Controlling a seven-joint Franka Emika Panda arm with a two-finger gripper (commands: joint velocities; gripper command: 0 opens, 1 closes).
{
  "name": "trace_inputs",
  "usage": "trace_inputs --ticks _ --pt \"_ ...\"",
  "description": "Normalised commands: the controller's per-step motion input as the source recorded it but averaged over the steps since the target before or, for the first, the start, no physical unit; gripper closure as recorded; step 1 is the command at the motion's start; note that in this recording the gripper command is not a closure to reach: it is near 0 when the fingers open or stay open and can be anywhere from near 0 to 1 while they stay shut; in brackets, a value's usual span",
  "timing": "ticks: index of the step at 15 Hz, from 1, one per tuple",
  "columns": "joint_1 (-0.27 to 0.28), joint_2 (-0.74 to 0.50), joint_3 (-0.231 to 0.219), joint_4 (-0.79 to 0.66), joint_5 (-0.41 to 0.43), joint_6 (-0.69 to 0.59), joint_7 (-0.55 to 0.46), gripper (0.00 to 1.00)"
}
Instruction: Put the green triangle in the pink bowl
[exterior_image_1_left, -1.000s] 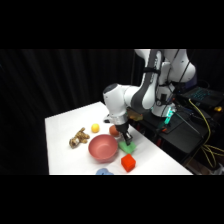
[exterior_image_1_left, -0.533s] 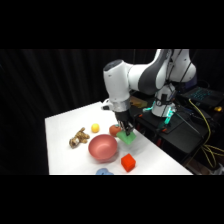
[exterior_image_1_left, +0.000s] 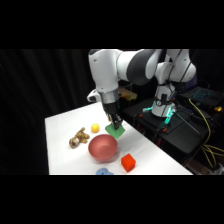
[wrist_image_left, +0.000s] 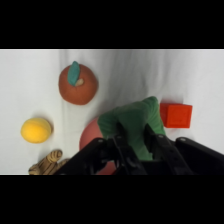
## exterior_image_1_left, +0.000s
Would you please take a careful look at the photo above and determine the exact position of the pink bowl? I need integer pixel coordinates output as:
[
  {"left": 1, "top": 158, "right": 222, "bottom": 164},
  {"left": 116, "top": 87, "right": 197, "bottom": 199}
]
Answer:
[{"left": 87, "top": 133, "right": 119, "bottom": 164}]

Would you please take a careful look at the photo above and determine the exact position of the yellow cable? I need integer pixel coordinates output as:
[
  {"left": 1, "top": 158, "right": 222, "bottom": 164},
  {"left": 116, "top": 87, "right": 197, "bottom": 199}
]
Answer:
[{"left": 187, "top": 97, "right": 224, "bottom": 169}]

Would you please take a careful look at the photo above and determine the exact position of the black laptop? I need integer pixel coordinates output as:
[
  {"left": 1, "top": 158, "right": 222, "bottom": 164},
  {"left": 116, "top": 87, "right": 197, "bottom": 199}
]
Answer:
[{"left": 177, "top": 85, "right": 224, "bottom": 110}]

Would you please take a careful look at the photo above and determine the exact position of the brown teddy bear plush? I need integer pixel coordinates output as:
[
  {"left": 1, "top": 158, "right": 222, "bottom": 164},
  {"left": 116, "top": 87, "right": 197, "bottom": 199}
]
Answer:
[{"left": 68, "top": 126, "right": 91, "bottom": 150}]

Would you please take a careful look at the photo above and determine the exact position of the yellow ball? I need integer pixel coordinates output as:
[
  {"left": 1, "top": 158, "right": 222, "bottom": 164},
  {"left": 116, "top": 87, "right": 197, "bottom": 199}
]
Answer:
[{"left": 90, "top": 122, "right": 101, "bottom": 134}]

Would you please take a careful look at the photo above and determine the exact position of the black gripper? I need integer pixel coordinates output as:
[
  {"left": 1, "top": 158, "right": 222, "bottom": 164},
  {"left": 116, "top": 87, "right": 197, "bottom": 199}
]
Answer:
[{"left": 101, "top": 100, "right": 124, "bottom": 131}]

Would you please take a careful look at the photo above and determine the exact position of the black curtain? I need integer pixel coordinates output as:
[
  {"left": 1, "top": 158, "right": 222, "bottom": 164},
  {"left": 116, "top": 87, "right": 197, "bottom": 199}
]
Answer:
[{"left": 0, "top": 49, "right": 224, "bottom": 176}]

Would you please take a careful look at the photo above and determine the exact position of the black robot stand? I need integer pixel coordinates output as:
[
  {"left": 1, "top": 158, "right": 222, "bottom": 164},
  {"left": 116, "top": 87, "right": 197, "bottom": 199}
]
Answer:
[{"left": 122, "top": 95, "right": 224, "bottom": 168}]

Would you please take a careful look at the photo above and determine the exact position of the red cube block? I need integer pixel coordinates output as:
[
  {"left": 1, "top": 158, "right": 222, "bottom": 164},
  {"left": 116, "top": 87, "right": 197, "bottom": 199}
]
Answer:
[{"left": 120, "top": 153, "right": 137, "bottom": 173}]

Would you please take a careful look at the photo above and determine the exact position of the blue toy block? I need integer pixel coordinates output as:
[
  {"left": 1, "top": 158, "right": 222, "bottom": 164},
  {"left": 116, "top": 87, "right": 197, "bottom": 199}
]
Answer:
[{"left": 95, "top": 167, "right": 115, "bottom": 176}]

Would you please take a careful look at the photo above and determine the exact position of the green cube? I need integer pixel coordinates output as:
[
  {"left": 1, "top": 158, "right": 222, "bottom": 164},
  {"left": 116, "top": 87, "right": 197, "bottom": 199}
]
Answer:
[{"left": 104, "top": 122, "right": 126, "bottom": 140}]

